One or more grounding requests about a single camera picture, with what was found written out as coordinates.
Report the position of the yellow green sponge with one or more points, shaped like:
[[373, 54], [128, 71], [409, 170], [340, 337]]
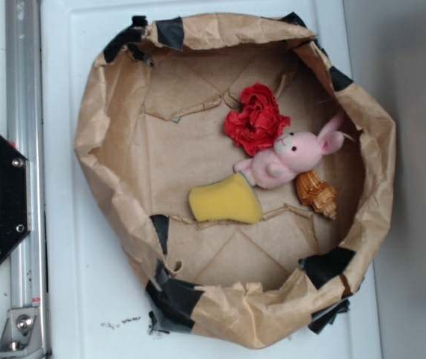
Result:
[[230, 199]]

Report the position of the red crumpled paper flower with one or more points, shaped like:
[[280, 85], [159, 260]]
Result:
[[258, 123]]

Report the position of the brown paper bin with tape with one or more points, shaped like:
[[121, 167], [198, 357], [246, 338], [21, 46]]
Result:
[[150, 130]]

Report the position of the pink plush bunny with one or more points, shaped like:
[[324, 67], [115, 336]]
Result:
[[292, 154]]

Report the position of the brown spiral seashell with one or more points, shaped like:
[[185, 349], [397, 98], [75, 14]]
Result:
[[320, 195]]

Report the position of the metal corner bracket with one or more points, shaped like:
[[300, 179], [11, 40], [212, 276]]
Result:
[[21, 337]]

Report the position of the aluminium frame rail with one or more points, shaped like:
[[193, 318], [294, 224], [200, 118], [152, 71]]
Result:
[[28, 262]]

